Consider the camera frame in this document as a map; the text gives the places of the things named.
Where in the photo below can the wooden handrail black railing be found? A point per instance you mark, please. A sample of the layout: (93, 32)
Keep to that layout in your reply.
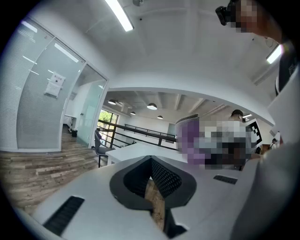
(140, 132)

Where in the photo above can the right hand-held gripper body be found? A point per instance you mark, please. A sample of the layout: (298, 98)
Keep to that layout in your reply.
(254, 133)

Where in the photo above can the purple grey cloth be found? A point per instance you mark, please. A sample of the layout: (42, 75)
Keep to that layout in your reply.
(187, 140)

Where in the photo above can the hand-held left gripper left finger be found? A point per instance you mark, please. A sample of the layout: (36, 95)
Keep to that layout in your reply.
(134, 181)

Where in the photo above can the long ceiling light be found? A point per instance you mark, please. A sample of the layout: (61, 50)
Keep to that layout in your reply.
(274, 54)
(120, 16)

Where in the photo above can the white paper notice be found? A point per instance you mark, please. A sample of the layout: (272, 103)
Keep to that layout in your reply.
(55, 84)

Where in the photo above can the person's head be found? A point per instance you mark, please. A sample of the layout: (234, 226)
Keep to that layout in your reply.
(264, 25)

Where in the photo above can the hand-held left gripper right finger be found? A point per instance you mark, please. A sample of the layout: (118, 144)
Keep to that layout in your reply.
(168, 180)

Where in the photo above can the black head-worn camera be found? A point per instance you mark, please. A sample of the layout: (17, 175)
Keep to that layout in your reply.
(223, 14)

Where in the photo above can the large window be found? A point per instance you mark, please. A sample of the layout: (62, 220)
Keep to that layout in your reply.
(105, 117)

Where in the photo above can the person's black shirt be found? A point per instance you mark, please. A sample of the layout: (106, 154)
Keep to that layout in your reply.
(288, 68)

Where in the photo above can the black metal railing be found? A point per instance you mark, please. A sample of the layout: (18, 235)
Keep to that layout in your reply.
(150, 130)

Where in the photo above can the small black bin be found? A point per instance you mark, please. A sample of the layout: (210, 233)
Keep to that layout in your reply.
(74, 133)

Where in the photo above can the blue chair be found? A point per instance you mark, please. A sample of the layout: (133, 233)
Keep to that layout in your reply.
(99, 145)

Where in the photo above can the frosted glass door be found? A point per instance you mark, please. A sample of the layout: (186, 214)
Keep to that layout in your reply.
(91, 112)

